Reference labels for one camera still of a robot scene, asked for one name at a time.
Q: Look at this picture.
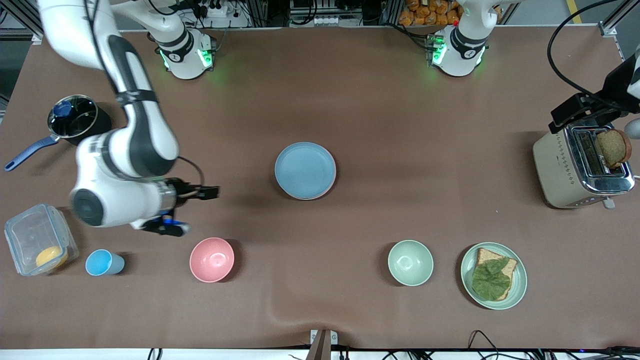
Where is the brown toast slice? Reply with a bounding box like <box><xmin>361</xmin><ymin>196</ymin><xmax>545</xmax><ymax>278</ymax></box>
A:
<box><xmin>595</xmin><ymin>129</ymin><xmax>633</xmax><ymax>169</ymax></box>

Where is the pale green bowl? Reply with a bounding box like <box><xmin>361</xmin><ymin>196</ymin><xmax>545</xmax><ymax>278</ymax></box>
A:
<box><xmin>388</xmin><ymin>240</ymin><xmax>434</xmax><ymax>287</ymax></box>

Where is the white power strip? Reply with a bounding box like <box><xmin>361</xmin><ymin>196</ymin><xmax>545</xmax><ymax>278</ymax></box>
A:
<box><xmin>199</xmin><ymin>1</ymin><xmax>230</xmax><ymax>19</ymax></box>

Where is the brown bread slice under lettuce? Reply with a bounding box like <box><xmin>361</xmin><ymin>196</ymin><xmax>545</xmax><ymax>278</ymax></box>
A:
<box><xmin>474</xmin><ymin>247</ymin><xmax>518</xmax><ymax>301</ymax></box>

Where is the brown table cloth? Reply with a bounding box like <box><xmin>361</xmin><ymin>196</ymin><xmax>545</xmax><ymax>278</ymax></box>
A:
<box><xmin>0</xmin><ymin>25</ymin><xmax>640</xmax><ymax>351</ymax></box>

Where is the green lettuce leaf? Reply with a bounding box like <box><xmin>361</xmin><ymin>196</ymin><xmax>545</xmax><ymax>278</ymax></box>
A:
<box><xmin>471</xmin><ymin>257</ymin><xmax>512</xmax><ymax>302</ymax></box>

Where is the pale green plate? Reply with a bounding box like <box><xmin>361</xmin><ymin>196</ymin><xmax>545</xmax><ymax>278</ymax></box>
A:
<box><xmin>460</xmin><ymin>242</ymin><xmax>528</xmax><ymax>310</ymax></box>

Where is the pink plate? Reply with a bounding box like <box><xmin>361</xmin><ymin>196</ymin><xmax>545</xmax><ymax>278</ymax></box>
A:
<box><xmin>300</xmin><ymin>175</ymin><xmax>337</xmax><ymax>200</ymax></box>

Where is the glass lid with blue knob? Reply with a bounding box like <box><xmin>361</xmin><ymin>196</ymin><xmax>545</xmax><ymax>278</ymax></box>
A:
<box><xmin>47</xmin><ymin>95</ymin><xmax>98</xmax><ymax>139</ymax></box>

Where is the clear plastic container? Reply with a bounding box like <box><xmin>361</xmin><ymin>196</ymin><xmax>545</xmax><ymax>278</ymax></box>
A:
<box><xmin>4</xmin><ymin>203</ymin><xmax>80</xmax><ymax>277</ymax></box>

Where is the bag of orange snacks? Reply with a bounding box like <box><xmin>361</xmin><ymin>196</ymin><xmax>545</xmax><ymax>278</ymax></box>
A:
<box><xmin>399</xmin><ymin>0</ymin><xmax>463</xmax><ymax>27</ymax></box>

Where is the pink bowl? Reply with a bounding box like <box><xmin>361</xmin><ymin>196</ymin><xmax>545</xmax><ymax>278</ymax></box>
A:
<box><xmin>189</xmin><ymin>237</ymin><xmax>235</xmax><ymax>283</ymax></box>

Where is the black looped cable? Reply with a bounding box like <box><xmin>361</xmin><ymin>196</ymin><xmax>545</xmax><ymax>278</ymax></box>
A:
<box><xmin>467</xmin><ymin>330</ymin><xmax>503</xmax><ymax>360</ymax></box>

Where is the metal table bracket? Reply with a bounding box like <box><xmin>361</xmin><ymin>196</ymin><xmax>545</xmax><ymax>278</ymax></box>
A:
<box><xmin>310</xmin><ymin>329</ymin><xmax>339</xmax><ymax>360</ymax></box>

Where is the beige and chrome toaster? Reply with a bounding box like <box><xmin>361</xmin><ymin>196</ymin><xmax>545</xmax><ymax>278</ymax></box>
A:
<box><xmin>532</xmin><ymin>123</ymin><xmax>636</xmax><ymax>210</ymax></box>

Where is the yellow round food item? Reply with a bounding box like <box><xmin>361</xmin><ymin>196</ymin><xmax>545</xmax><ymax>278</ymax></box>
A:
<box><xmin>35</xmin><ymin>246</ymin><xmax>69</xmax><ymax>271</ymax></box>

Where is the light blue cup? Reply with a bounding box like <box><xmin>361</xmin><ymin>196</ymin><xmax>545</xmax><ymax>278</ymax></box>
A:
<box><xmin>85</xmin><ymin>249</ymin><xmax>126</xmax><ymax>277</ymax></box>

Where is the black pot with blue handle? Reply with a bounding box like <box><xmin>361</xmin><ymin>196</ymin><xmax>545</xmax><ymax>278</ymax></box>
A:
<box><xmin>4</xmin><ymin>95</ymin><xmax>113</xmax><ymax>172</ymax></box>

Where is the light blue plate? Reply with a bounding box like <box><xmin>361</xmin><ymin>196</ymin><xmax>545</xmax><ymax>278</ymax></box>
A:
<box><xmin>274</xmin><ymin>142</ymin><xmax>337</xmax><ymax>201</ymax></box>

